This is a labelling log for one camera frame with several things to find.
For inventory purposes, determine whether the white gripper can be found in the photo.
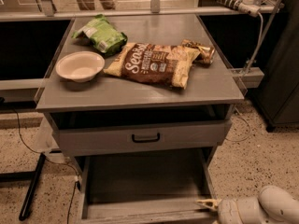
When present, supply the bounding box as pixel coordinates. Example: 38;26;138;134
196;197;265;224

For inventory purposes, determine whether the grey drawer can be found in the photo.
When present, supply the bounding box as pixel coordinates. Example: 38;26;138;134
52;105;232;156
76;148;217;224

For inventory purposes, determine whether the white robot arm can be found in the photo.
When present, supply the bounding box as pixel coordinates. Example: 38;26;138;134
196;185;299;224

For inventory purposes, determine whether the grey drawer cabinet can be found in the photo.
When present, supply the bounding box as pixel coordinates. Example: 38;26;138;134
35;13;246;161

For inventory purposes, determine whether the grey top drawer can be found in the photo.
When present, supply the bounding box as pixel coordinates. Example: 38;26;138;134
52;105;232;156

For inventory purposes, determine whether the dark grey cabinet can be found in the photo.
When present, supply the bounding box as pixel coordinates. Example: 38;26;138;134
251;0;299;132

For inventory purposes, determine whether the brown Sensible chip bag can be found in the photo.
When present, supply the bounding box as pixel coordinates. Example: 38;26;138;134
103;41;201;90

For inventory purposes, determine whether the black floor stand bar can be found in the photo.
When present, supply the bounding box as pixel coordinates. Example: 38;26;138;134
0;153;46;221

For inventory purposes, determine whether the white bowl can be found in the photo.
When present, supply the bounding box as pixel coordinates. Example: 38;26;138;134
55;51;105;83

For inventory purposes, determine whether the white power strip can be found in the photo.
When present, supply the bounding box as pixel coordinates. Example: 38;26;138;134
214;0;260;17

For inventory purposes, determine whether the green snack bag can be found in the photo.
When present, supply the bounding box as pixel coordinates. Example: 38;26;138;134
72;14;127;56

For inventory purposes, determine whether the black floor cable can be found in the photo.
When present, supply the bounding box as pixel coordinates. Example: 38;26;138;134
8;107;82;224

